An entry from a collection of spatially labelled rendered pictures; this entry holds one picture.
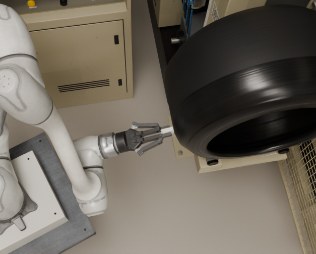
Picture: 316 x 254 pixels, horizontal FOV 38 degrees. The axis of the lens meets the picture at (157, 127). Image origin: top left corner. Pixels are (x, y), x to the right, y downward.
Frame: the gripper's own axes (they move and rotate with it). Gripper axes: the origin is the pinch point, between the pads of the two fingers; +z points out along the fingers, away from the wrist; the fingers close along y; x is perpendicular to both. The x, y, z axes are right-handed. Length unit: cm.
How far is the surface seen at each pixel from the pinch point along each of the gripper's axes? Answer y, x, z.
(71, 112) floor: 57, 87, -68
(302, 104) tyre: -13, -31, 41
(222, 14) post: 27.1, -21.8, 26.5
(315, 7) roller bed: 34, 2, 62
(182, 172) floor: 10, 102, -10
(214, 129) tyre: -12.5, -26.9, 15.8
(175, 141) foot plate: 29, 101, -11
